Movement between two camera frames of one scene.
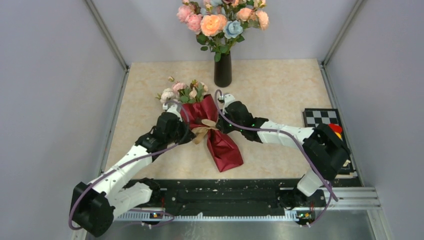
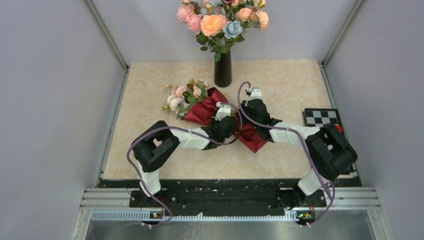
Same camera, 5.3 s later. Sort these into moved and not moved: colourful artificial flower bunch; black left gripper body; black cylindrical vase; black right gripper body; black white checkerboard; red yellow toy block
Moved: black right gripper body; black left gripper body
Not moved: red yellow toy block; black cylindrical vase; colourful artificial flower bunch; black white checkerboard
